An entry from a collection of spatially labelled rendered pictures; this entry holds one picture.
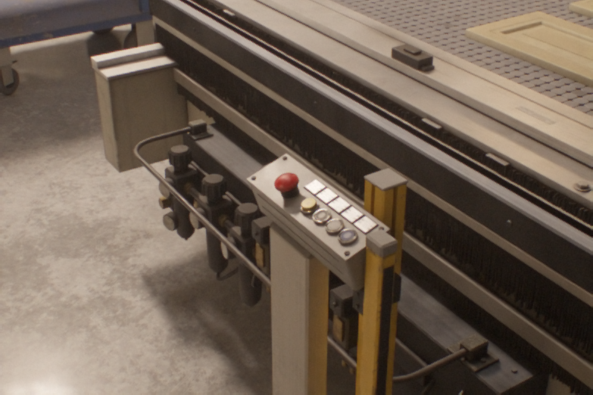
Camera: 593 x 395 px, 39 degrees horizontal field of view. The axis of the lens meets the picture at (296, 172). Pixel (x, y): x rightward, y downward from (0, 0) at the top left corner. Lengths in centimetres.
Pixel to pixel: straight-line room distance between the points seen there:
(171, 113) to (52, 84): 160
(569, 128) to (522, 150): 11
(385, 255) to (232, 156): 118
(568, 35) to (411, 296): 80
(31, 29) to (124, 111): 152
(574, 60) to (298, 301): 94
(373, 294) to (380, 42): 96
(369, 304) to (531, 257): 40
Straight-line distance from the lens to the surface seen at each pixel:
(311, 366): 149
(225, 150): 235
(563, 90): 189
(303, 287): 138
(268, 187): 138
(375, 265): 121
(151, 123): 270
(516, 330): 164
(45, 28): 409
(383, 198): 124
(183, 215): 245
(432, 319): 174
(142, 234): 295
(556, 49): 208
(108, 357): 246
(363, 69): 198
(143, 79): 263
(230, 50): 230
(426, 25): 222
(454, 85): 185
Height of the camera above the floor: 158
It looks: 29 degrees down
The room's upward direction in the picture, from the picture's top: straight up
